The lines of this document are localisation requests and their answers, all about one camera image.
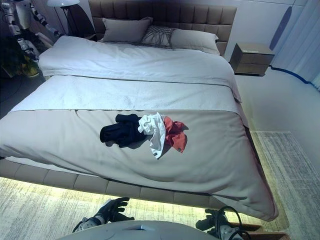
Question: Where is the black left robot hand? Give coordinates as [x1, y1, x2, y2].
[96, 196, 130, 224]

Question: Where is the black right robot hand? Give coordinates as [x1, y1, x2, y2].
[195, 208, 229, 237]

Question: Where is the black garment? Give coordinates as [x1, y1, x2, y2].
[99, 113, 145, 149]

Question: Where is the white garment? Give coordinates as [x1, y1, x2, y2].
[136, 111, 167, 160]

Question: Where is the red garment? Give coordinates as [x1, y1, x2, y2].
[162, 116, 190, 154]

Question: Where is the brown laundry basket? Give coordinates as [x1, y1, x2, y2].
[224, 220, 290, 240]

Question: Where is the grey robot torso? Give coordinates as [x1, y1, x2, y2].
[55, 219, 219, 240]

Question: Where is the grey striped rug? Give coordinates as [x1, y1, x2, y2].
[0, 130, 320, 240]

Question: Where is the white textured blanket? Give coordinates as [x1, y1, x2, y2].
[9, 74, 241, 114]

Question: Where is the white duvet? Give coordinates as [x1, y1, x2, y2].
[37, 34, 243, 104]

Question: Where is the brown wooden nightstand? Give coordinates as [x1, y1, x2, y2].
[229, 42, 276, 77]

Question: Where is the patterned grey cushion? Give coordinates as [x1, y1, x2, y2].
[139, 24, 177, 50]

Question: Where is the green plant in yellow pot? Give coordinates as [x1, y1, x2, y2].
[0, 36, 40, 79]

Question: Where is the beige pillow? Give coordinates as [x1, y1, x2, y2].
[100, 16, 154, 44]
[170, 28, 220, 55]

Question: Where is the white curtain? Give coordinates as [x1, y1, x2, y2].
[270, 0, 320, 89]

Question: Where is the white floor lamp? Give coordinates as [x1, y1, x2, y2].
[46, 0, 81, 36]

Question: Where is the white humanoid robot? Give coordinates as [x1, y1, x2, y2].
[0, 0, 66, 63]

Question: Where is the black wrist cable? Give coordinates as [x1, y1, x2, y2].
[216, 205, 251, 237]

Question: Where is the brown upholstered bed frame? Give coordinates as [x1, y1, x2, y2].
[0, 0, 251, 209]

